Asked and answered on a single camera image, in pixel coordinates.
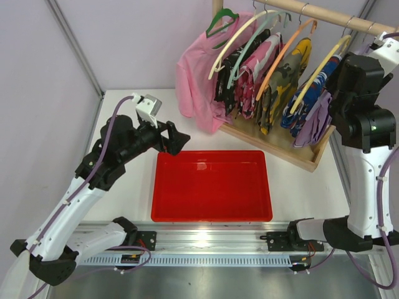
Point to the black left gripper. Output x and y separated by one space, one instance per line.
168 137

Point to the purple trousers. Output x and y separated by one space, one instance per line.
316 122

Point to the purple hanger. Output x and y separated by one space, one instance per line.
364 47

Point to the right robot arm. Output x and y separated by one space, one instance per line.
368 135

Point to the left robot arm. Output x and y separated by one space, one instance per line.
53 254

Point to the cream hanger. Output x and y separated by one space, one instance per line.
238 30

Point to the orange hanger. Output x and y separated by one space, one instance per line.
313 22

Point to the red plastic tray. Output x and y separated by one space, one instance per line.
211 186

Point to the pink t-shirt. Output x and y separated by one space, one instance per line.
195 92

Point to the pink patterned garment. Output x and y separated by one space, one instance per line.
252 72

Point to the blue patterned garment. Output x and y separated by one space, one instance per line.
295 121

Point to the camouflage garment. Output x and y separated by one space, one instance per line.
282 85

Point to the wooden clothes rack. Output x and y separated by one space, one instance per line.
278 143

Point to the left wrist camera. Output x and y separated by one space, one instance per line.
146 108

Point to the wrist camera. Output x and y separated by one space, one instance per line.
146 108
386 53

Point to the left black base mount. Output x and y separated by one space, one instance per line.
145 239

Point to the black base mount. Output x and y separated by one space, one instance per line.
145 239
289 241

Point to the aluminium rail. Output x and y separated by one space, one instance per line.
211 238

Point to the white cable duct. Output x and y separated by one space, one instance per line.
190 260

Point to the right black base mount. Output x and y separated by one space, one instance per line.
289 241

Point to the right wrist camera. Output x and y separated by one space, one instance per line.
386 53

